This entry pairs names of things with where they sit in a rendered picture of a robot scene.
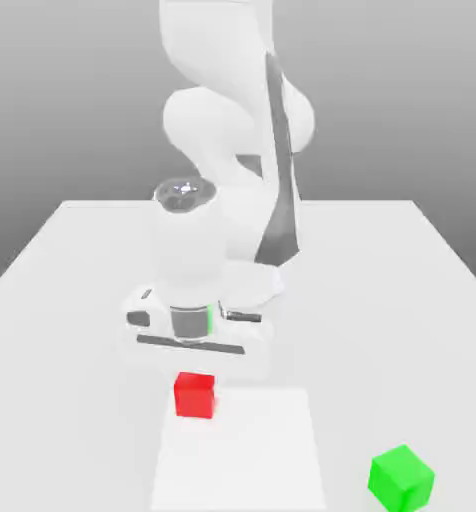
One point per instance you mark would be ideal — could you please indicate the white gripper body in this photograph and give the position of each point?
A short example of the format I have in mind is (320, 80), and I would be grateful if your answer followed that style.
(194, 354)

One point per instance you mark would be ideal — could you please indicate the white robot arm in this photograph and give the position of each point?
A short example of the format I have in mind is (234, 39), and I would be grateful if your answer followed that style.
(206, 132)

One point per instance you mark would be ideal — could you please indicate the small red cube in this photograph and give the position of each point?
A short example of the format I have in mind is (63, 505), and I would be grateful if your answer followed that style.
(194, 396)

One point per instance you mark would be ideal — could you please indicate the small green cube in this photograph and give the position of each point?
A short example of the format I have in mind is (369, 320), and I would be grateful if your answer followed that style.
(401, 478)

